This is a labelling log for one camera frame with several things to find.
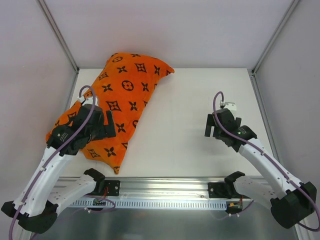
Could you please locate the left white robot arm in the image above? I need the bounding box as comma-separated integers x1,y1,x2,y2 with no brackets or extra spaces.
1,104,116,234

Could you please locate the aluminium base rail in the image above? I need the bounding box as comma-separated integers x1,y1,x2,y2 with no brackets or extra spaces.
53,176,266,201

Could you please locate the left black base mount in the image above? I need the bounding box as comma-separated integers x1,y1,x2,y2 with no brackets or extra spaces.
95,179,121,197

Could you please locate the orange patterned pillowcase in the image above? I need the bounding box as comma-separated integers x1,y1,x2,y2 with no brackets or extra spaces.
46,52,175,174

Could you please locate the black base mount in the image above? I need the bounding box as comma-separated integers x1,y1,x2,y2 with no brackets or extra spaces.
95,179,121,197
207,182,232,199

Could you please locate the white slotted cable duct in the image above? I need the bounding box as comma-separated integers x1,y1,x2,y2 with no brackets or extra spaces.
70,197,227,211

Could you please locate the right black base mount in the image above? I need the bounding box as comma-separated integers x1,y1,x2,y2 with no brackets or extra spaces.
207,182,232,199

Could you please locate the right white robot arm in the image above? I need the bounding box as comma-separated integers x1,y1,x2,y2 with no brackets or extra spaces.
204,107,320,229

